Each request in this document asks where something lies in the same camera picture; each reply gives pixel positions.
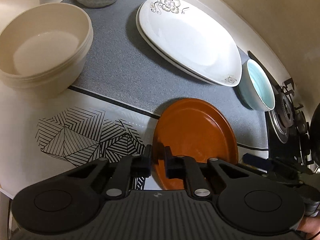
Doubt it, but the brown round plate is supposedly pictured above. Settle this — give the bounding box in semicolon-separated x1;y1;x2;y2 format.
152;99;239;190

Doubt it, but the small white floral plate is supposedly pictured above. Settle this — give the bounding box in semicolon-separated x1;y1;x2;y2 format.
137;0;242;87

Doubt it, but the person's right hand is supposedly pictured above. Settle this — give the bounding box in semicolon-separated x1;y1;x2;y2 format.
298;216;320;240

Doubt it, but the black gas stove top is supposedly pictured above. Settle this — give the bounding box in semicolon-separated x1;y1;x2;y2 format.
248;50;319;167

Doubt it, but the turquoise glazed ceramic bowl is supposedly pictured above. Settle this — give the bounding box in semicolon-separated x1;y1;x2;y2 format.
237;59;276;112

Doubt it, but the grey patterned table mat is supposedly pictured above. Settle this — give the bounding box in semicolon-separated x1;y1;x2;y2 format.
35;0;270;190

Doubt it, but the beige plastic bowl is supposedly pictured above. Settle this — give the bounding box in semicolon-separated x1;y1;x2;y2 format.
1;3;93;98

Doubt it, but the gas burner with steel ring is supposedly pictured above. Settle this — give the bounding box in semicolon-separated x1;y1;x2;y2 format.
269;77;310;144

